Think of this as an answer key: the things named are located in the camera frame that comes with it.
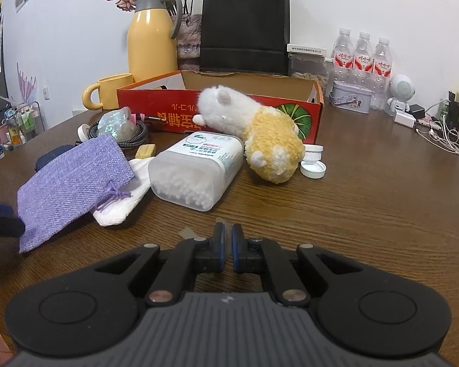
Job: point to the clear tape piece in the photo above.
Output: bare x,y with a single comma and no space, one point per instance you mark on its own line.
188,233

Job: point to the middle water bottle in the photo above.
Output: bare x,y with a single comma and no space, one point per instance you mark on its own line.
362,61

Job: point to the purple woven pouch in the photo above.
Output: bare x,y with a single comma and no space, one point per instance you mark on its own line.
70,186

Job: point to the white cloth pouch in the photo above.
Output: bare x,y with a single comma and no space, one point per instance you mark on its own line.
115,212

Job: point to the metal wire storage rack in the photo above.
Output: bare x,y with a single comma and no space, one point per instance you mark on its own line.
19,124

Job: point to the black paper shopping bag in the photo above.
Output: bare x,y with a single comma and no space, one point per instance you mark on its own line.
245,36

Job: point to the iridescent plastic bag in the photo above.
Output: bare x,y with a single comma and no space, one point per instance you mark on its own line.
118,123

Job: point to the yellow ceramic mug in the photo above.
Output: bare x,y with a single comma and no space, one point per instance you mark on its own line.
107,89

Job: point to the water bottle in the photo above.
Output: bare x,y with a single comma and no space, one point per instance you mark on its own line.
342,59
362,61
382,64

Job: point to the red cardboard box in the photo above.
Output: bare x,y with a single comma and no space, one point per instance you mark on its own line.
174,98

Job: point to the cotton swab plastic box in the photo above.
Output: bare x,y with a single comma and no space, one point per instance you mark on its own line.
196,171

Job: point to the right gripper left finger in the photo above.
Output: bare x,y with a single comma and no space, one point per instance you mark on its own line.
180,266

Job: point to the white yellow plush hamster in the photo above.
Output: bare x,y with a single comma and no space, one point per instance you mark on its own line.
272,146

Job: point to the white power adapter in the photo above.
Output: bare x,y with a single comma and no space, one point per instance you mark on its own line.
404,119

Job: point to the white printed tin box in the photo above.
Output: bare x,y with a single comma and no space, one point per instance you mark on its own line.
350,97

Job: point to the small white robot toy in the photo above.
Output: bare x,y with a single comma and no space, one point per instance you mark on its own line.
402,91

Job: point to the yellow thermos jug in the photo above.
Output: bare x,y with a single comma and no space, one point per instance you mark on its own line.
151,38

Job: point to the right water bottle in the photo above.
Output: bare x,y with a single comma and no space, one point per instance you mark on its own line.
382,64

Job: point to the small yellow eraser block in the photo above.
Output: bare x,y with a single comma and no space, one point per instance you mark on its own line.
146,151

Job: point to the left water bottle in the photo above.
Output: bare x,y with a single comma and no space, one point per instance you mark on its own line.
342,59

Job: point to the navy blue zip case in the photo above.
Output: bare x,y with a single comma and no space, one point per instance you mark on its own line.
50,156

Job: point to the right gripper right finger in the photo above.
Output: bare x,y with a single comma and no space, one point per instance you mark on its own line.
273,264

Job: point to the white small jar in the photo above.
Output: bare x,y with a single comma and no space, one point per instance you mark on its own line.
313,152

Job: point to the white bottle cap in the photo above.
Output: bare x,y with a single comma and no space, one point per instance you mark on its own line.
313,169

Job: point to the white box on jar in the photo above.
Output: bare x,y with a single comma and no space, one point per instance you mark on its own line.
307,50

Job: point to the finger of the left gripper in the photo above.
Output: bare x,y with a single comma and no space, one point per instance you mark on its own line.
11,226

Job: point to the clear jar with seeds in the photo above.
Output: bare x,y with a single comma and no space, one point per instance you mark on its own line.
309,67

